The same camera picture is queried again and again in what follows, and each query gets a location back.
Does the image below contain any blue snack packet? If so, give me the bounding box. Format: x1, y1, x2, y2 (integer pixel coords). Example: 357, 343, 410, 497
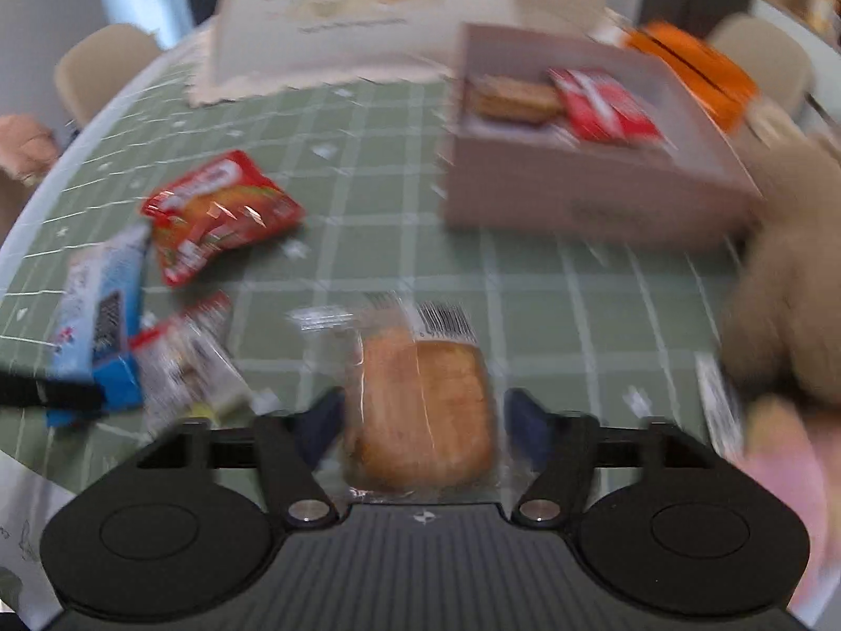
46, 223, 151, 429

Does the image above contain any white yellow snack packet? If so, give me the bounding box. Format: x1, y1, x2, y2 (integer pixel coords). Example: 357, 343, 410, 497
130, 292, 251, 436

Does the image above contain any clear bread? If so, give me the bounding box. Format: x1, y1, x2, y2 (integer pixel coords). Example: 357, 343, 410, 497
290, 293, 499, 502

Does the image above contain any large red roast duck packet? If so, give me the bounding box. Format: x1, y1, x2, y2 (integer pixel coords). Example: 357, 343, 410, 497
140, 150, 305, 287

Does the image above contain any red sachet with barcode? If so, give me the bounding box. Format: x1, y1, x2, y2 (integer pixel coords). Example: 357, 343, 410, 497
547, 68, 665, 148

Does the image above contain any long biscuit pack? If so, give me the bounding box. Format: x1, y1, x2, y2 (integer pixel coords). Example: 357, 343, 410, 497
466, 76, 566, 126

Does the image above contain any green grid table mat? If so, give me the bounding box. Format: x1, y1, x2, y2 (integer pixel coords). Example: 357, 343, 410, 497
2, 66, 740, 433

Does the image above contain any brown teddy bear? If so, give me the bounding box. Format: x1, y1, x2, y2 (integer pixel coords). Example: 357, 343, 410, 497
719, 123, 839, 408

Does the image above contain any pink cardboard box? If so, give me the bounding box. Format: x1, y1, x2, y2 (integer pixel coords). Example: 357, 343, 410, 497
440, 24, 763, 249

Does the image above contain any beige chair left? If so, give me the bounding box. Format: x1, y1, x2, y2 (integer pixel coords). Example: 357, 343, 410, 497
54, 23, 162, 130

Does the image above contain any beige chair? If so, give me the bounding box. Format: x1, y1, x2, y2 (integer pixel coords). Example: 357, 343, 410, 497
705, 13, 814, 117
54, 23, 162, 130

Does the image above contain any orange package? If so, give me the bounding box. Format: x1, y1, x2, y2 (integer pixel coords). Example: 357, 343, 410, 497
620, 22, 758, 134

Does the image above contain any white mesh food cover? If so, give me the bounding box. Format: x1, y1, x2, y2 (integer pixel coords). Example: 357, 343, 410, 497
187, 0, 607, 107

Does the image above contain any beige chair right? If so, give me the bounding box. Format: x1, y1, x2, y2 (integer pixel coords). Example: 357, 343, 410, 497
705, 13, 814, 117

